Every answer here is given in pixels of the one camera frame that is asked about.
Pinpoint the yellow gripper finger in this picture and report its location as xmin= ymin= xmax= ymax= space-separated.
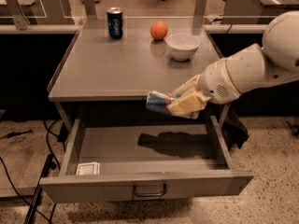
xmin=172 ymin=74 xmax=201 ymax=96
xmin=167 ymin=91 xmax=210 ymax=116

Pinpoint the red bull can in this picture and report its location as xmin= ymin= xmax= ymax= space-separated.
xmin=146 ymin=90 xmax=200 ymax=120

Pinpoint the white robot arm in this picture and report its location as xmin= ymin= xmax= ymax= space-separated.
xmin=167 ymin=11 xmax=299 ymax=117

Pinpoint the open grey top drawer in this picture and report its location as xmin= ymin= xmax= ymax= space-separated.
xmin=40 ymin=117 xmax=253 ymax=203

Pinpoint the blue pepsi can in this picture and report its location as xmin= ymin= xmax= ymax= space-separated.
xmin=107 ymin=7 xmax=122 ymax=39

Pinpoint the white card in drawer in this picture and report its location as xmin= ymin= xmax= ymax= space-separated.
xmin=76 ymin=162 xmax=100 ymax=175

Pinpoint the white bowl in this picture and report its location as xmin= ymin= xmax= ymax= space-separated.
xmin=166 ymin=34 xmax=201 ymax=62

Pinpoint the orange fruit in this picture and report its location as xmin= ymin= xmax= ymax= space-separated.
xmin=150 ymin=21 xmax=168 ymax=40

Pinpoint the grey metal cabinet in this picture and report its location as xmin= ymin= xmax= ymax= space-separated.
xmin=46 ymin=15 xmax=243 ymax=133

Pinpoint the grey background desk right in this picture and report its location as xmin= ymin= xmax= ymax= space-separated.
xmin=221 ymin=0 xmax=299 ymax=24

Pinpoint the grey background desk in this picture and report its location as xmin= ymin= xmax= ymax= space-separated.
xmin=0 ymin=0 xmax=74 ymax=24
xmin=221 ymin=0 xmax=299 ymax=24

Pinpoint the grey background desk left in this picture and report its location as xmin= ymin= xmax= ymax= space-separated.
xmin=0 ymin=0 xmax=74 ymax=24

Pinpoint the black drawer handle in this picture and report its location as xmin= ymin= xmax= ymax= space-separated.
xmin=133 ymin=184 xmax=167 ymax=198

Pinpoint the black cable on floor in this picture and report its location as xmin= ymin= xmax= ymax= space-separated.
xmin=0 ymin=119 xmax=64 ymax=224

